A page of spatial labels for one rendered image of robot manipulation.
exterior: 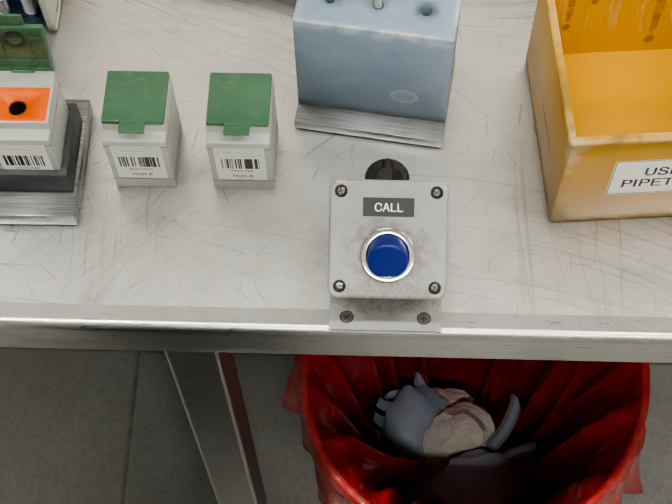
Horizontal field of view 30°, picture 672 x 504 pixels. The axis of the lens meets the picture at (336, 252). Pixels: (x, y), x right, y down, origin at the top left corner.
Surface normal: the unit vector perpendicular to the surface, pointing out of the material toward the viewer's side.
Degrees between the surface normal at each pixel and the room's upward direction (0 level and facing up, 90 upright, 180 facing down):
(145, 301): 0
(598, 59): 0
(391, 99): 90
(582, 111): 0
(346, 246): 30
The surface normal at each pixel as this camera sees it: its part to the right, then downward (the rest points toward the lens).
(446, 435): -0.46, -0.41
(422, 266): -0.03, 0.05
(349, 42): -0.17, 0.88
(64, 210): -0.01, -0.45
